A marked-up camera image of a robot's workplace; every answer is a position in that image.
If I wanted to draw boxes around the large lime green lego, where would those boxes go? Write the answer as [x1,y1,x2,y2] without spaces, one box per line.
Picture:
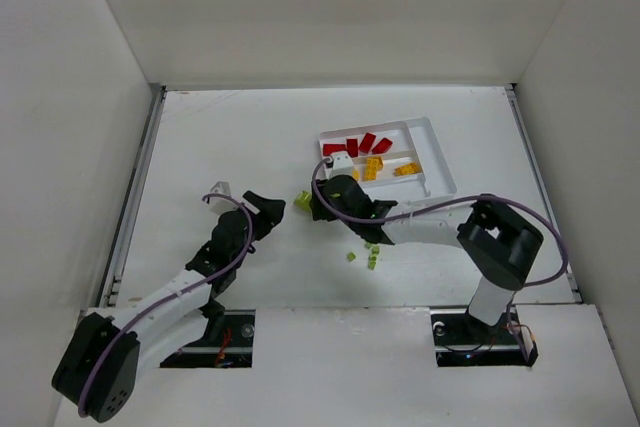
[293,190,312,213]

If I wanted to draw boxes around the yellow and red lego stack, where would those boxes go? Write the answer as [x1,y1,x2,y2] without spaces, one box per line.
[363,156,384,181]

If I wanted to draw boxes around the red curved lego piece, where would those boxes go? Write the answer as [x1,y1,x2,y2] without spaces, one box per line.
[358,132,376,155]

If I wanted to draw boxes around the red rounded lego brick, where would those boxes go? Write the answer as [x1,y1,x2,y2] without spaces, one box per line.
[371,137,393,155]

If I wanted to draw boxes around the yellow lego brick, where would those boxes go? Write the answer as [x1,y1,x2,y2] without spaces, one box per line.
[394,162,421,177]

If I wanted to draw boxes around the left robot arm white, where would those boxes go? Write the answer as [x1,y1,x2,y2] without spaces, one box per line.
[51,191,286,423]

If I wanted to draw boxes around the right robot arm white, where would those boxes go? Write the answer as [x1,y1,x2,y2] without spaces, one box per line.
[311,175,544,328]

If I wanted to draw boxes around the white divided tray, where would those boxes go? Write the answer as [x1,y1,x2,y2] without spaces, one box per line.
[318,117,457,205]

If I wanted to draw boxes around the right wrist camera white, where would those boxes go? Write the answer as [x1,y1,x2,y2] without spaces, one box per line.
[327,151,354,179]

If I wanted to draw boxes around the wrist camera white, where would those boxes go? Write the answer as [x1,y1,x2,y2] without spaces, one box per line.
[327,151,354,179]
[207,181,234,215]

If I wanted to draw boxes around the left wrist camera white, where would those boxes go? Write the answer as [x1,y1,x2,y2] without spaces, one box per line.
[207,181,234,215]

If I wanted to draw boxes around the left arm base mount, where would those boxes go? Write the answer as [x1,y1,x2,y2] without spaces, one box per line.
[160,310,256,369]

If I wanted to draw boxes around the left aluminium rail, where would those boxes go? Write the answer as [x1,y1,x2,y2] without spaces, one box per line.
[91,84,167,307]

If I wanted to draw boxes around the aluminium rail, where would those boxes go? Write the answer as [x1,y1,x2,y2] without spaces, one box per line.
[504,84,583,304]
[91,84,167,307]

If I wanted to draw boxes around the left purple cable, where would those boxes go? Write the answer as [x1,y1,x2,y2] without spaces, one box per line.
[77,193,255,418]

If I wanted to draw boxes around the purple cable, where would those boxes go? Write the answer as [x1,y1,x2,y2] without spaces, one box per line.
[311,156,570,286]
[77,193,255,418]

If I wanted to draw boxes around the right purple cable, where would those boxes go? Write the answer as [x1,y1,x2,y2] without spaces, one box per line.
[311,156,570,286]

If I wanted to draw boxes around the right aluminium rail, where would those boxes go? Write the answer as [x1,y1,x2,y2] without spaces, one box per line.
[504,84,583,304]

